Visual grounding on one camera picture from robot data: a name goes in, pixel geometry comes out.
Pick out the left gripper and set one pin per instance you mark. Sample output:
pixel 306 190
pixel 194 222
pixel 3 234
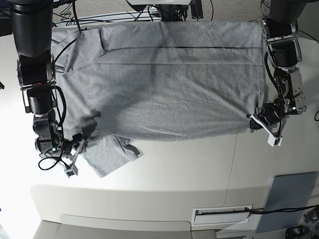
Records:
pixel 271 121

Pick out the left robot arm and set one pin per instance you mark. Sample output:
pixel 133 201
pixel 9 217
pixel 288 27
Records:
pixel 281 33

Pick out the grey T-shirt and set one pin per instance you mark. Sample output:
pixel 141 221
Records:
pixel 161 81

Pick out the blue-grey board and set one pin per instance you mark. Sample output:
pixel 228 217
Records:
pixel 287 191

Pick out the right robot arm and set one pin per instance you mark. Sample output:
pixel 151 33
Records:
pixel 32 30

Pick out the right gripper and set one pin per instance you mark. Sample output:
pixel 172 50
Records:
pixel 64 147

